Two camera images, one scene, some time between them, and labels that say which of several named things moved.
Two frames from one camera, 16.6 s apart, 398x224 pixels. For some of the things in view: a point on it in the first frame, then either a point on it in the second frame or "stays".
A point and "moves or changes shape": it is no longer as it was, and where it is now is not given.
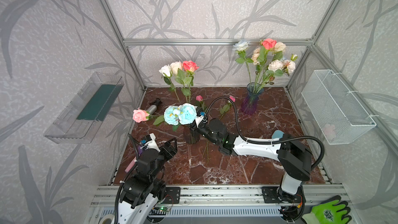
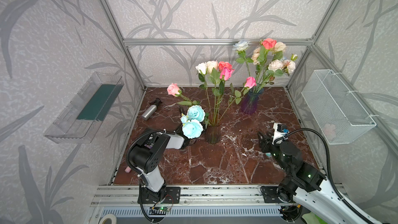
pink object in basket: (329, 129) stays
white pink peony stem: (278, 67) stays
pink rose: (139, 115) → (173, 89)
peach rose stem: (255, 57) stays
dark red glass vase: (190, 136) moves or changes shape
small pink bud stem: (200, 102) → (225, 74)
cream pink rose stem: (278, 53) stays
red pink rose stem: (189, 67) → (222, 66)
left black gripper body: (166, 149) → (185, 134)
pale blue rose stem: (240, 47) stays
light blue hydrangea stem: (185, 114) moves or changes shape
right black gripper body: (201, 127) → (265, 141)
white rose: (166, 72) → (201, 68)
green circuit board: (162, 208) stays
